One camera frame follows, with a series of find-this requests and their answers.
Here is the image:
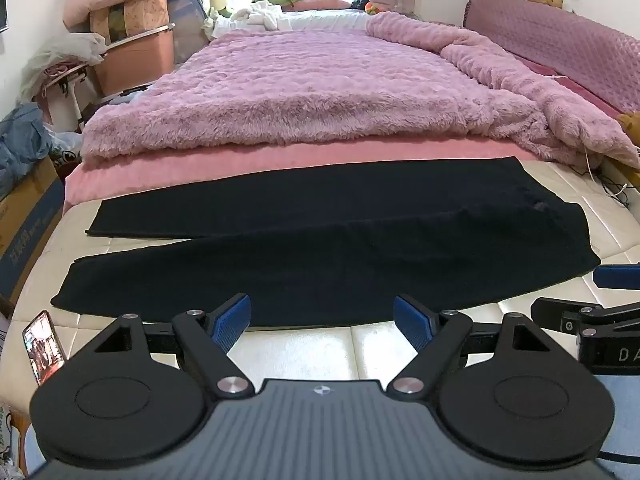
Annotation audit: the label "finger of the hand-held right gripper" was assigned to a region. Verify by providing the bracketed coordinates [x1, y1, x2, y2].
[531, 297, 606, 333]
[592, 266, 640, 288]

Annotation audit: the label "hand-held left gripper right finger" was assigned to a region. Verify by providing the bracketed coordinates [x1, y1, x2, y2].
[387, 294, 576, 400]

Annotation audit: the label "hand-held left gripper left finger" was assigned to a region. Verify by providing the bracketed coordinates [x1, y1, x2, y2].
[70, 293, 252, 400]

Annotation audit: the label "black pants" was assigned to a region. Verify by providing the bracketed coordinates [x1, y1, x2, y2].
[50, 156, 602, 328]

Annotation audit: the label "brown plush toy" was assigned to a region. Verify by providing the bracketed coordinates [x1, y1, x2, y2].
[617, 112, 640, 148]

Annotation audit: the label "pink bed sheet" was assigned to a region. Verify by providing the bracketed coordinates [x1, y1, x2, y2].
[62, 132, 541, 216]

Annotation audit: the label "smartphone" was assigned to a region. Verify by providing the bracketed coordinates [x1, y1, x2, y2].
[22, 310, 68, 386]

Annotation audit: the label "dark red sheet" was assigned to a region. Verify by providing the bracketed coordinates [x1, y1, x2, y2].
[515, 55, 626, 116]

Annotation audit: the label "cardboard box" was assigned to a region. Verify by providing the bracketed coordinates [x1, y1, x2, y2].
[0, 157, 66, 306]

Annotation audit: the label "printed plastic bag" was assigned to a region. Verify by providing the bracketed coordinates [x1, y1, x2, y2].
[45, 127, 83, 176]

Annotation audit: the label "pink fluffy blanket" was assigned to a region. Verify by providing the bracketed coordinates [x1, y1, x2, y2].
[80, 11, 640, 171]

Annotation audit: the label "purple padded headboard cover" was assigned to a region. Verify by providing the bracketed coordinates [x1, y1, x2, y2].
[462, 0, 640, 116]

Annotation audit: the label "white stand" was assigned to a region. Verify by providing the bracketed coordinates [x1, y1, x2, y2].
[42, 67, 101, 133]

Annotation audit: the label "pink storage box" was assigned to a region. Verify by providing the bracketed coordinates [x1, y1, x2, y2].
[87, 25, 176, 96]

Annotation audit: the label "blue-grey cloth bundle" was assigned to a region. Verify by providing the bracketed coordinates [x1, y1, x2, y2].
[0, 102, 53, 186]

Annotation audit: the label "blue plaid storage bag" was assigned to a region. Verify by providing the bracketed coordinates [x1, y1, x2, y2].
[167, 0, 211, 66]

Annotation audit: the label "white clothes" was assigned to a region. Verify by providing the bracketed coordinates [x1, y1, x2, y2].
[207, 1, 371, 38]

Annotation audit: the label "white plastic bag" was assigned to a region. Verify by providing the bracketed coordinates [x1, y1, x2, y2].
[20, 32, 108, 106]

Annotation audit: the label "patterned brown box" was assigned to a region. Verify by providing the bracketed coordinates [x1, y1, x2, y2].
[90, 0, 168, 41]

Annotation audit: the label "pink pillow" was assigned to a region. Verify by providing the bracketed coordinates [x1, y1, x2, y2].
[287, 0, 351, 11]

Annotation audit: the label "thin black cable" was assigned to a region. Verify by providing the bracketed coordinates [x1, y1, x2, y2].
[600, 170, 640, 208]

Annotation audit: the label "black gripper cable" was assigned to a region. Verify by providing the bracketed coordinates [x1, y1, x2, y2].
[597, 452, 640, 467]

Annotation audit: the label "white cable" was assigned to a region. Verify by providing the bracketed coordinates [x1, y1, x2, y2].
[582, 147, 631, 196]

